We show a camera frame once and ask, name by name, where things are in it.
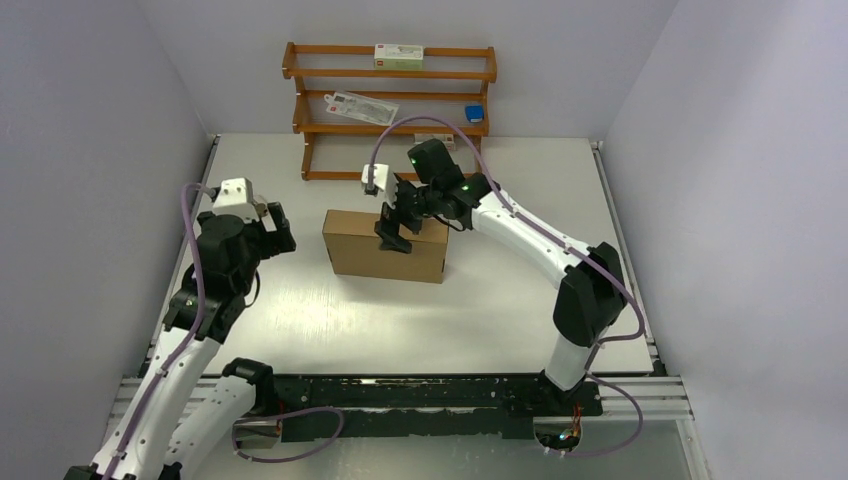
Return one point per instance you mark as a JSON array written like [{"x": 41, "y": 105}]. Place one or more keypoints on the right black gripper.
[{"x": 387, "y": 227}]

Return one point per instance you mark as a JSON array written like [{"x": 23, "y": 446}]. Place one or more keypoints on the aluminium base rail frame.
[{"x": 509, "y": 405}]

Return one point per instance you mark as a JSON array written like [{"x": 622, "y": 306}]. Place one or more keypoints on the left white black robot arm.
[{"x": 154, "y": 439}]

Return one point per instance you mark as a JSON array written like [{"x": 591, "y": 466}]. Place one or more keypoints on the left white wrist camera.
[{"x": 236, "y": 198}]

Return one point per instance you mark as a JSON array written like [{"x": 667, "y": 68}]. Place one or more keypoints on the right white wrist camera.
[{"x": 379, "y": 180}]

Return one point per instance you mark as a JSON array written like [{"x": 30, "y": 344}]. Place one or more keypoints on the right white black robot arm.
[{"x": 588, "y": 279}]

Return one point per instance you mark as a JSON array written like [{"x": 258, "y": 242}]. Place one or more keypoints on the clear plastic blister package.
[{"x": 361, "y": 108}]

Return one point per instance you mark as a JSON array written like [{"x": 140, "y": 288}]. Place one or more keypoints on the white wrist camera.
[
  {"x": 379, "y": 180},
  {"x": 236, "y": 198}
]

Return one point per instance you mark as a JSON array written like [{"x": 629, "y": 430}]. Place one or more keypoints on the small blue object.
[{"x": 474, "y": 113}]

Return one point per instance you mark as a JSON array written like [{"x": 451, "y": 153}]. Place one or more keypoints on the small white red box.
[{"x": 447, "y": 139}]

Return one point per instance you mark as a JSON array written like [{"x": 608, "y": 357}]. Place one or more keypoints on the white green box top shelf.
[{"x": 398, "y": 57}]

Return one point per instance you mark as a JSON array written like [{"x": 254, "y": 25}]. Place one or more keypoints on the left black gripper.
[{"x": 273, "y": 241}]

